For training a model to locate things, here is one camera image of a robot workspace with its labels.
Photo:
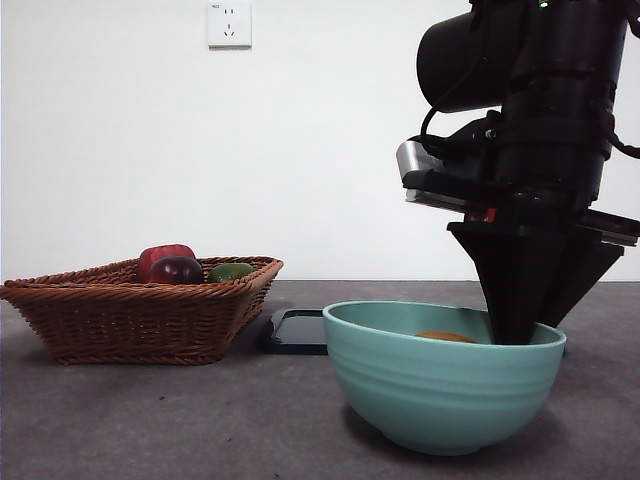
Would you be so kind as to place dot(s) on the yellow orange mango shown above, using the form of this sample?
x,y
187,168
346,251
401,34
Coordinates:
x,y
445,337

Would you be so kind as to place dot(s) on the dark rectangular tray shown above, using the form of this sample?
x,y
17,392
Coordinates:
x,y
295,335

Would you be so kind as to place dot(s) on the teal bowl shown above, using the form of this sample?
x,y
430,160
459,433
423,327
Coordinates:
x,y
440,400

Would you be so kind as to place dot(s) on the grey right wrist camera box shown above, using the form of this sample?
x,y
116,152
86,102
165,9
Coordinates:
x,y
415,157

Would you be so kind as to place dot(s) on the dark purple fruit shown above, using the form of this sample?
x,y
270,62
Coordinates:
x,y
176,270

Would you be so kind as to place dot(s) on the white wall socket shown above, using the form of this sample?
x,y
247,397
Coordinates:
x,y
229,25

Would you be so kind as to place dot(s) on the red apple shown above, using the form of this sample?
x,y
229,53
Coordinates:
x,y
157,254

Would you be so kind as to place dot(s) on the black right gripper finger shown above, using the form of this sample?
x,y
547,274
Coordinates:
x,y
510,280
585,270

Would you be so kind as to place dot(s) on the green fruit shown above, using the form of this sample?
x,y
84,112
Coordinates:
x,y
230,271

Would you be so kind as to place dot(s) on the brown wicker basket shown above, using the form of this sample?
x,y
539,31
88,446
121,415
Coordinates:
x,y
125,320

